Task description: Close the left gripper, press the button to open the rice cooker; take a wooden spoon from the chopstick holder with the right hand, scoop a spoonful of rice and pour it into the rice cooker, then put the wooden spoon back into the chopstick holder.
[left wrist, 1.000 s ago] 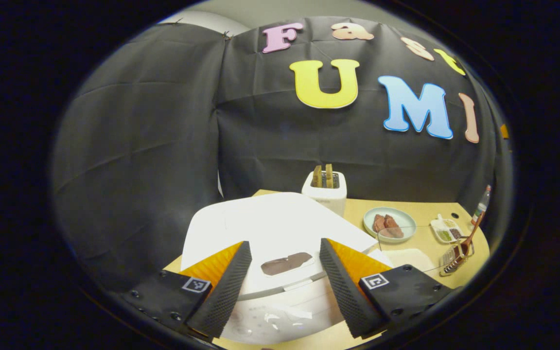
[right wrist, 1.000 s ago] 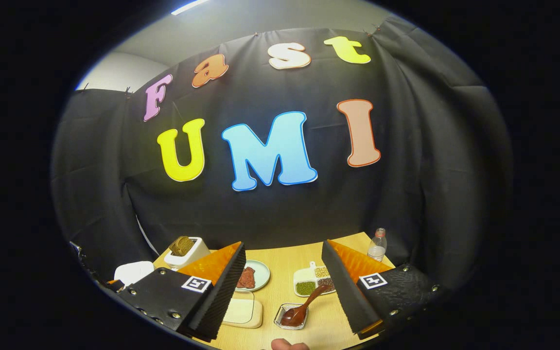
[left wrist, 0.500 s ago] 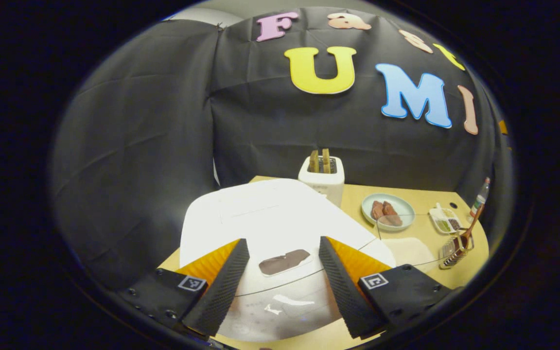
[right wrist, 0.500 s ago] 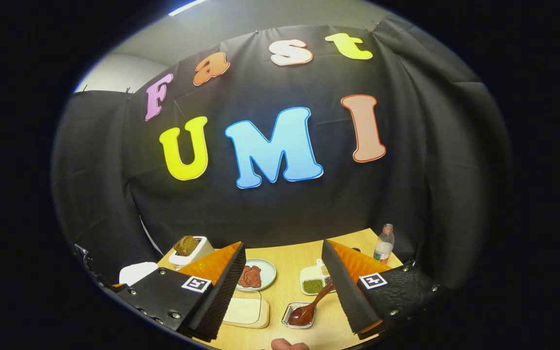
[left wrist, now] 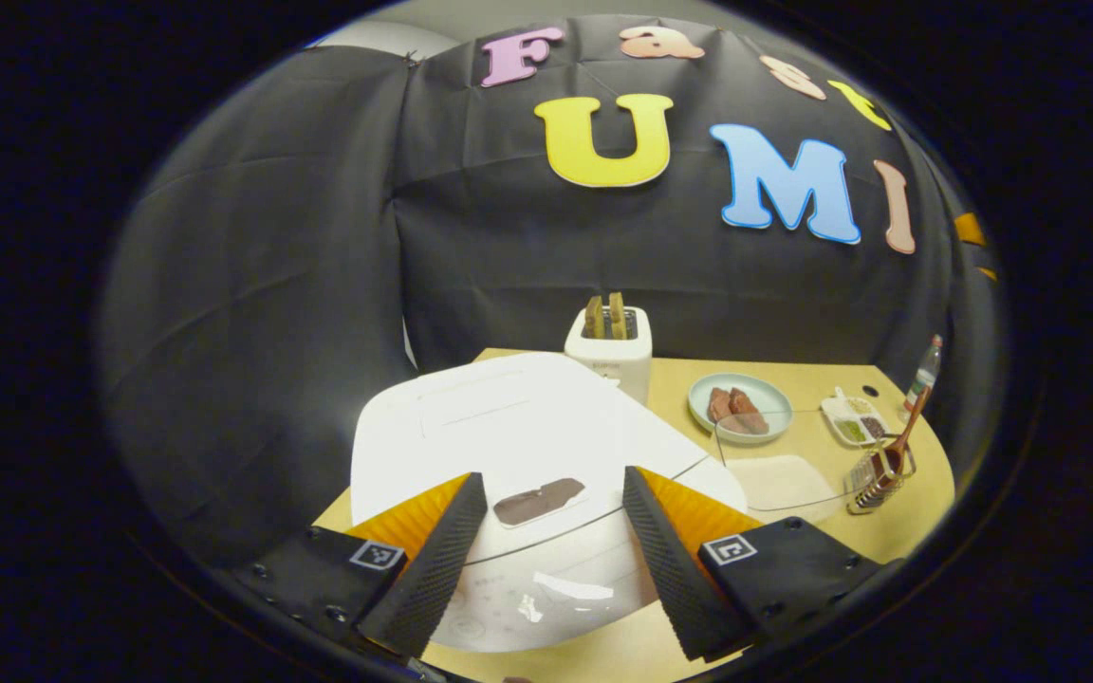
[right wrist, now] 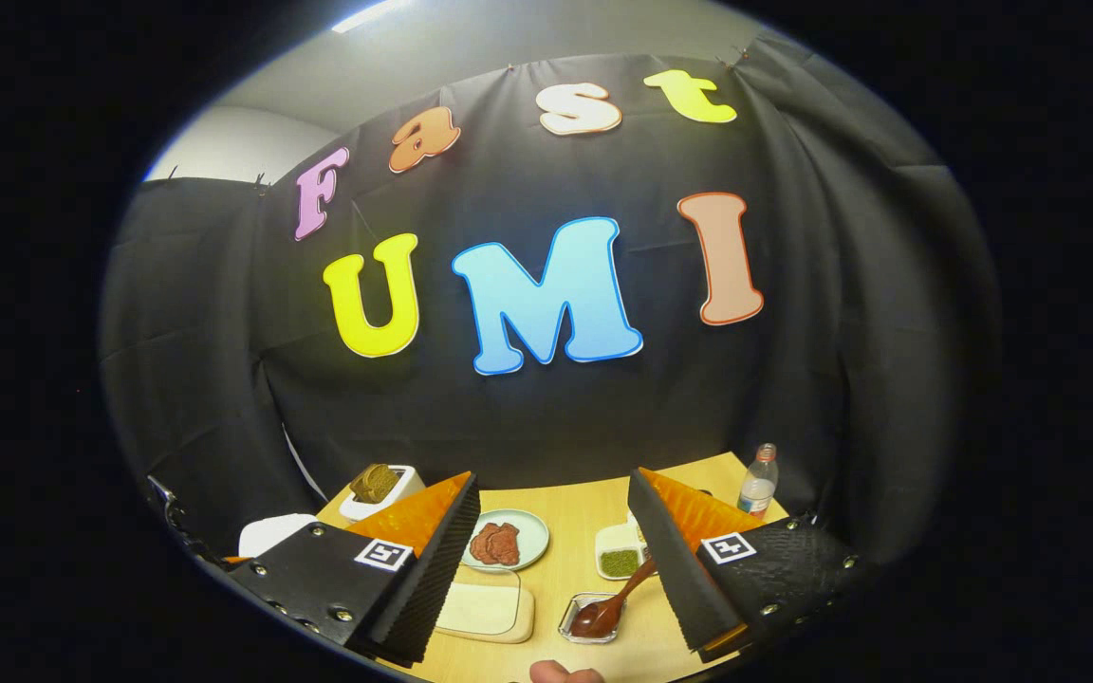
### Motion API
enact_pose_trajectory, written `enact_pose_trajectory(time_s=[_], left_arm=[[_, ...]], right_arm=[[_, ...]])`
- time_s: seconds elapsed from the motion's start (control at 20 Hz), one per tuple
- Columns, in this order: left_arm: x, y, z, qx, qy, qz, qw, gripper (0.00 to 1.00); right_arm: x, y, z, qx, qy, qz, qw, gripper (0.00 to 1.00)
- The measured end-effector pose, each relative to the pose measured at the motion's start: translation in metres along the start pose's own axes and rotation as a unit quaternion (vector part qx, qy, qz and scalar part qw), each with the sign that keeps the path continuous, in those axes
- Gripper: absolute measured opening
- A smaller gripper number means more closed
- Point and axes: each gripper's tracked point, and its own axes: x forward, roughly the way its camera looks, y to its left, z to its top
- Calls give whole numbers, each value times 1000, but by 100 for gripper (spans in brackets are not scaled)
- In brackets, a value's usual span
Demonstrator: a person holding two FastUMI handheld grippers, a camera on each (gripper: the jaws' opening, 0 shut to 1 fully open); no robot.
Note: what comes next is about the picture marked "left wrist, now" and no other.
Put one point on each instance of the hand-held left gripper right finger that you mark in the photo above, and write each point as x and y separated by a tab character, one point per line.
675	579

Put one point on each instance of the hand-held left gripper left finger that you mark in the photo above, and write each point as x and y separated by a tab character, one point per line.
442	569

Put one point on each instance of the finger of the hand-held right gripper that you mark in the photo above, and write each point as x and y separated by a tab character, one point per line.
987	275
970	230

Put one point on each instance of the clear box of rice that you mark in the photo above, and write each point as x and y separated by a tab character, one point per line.
779	479

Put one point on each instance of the white rice cooker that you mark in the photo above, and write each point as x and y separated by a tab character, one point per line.
527	417

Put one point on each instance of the dark wooden spoon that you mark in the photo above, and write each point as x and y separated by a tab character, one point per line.
899	446

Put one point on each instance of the clear bottle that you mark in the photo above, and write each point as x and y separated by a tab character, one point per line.
924	375

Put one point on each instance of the red meat slice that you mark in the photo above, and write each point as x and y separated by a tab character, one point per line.
749	414
719	406

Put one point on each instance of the yellow soybeans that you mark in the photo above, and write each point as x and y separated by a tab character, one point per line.
860	406

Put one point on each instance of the light green plate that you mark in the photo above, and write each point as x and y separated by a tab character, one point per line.
701	394

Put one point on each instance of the dark red beans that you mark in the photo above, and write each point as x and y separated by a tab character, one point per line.
875	427

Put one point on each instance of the white divided dish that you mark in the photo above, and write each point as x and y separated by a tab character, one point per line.
836	410

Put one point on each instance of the green mung beans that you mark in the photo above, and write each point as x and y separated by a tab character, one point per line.
852	431

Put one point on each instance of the white toaster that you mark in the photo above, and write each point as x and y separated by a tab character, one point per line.
608	360

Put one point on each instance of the brown bread slice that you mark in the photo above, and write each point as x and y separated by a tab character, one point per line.
618	315
594	318

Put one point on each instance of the black backdrop cloth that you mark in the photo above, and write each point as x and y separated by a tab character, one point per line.
271	285

